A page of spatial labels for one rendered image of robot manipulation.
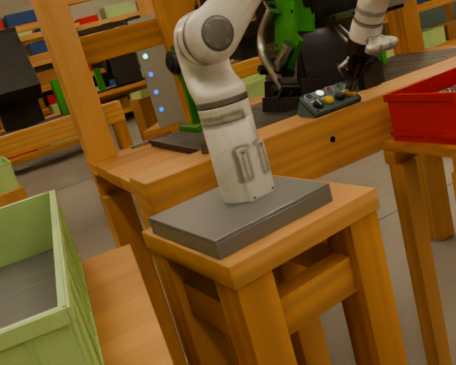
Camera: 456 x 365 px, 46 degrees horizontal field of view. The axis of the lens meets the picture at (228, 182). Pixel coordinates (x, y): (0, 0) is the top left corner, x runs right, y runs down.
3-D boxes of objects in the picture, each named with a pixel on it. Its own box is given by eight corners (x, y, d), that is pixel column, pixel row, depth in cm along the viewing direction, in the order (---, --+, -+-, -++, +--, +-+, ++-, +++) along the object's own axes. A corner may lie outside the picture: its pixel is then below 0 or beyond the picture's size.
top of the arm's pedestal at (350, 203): (381, 208, 93) (376, 187, 92) (235, 292, 78) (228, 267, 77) (271, 190, 120) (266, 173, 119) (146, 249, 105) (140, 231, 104)
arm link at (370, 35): (370, 56, 124) (376, 33, 119) (339, 34, 130) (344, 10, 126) (399, 47, 127) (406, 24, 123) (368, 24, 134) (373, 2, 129)
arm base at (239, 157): (281, 185, 96) (258, 93, 92) (245, 206, 91) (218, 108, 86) (248, 183, 103) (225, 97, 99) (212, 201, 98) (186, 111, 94)
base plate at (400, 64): (488, 49, 180) (487, 43, 179) (201, 157, 139) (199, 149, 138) (398, 59, 217) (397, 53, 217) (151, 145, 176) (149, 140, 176)
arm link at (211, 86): (163, 19, 91) (190, 116, 96) (180, 11, 83) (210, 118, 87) (210, 7, 94) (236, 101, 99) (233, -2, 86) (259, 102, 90)
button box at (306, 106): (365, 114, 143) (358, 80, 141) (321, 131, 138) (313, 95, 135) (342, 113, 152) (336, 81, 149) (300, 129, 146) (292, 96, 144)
